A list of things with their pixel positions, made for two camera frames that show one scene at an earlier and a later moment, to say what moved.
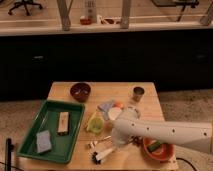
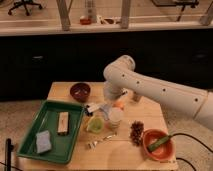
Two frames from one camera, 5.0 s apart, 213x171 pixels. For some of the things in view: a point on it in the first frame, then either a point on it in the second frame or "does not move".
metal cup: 137,93 does not move
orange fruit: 119,104 does not move
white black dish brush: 97,156 to 91,108
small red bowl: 85,21 does not move
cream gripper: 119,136 to 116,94
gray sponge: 43,141 does not move
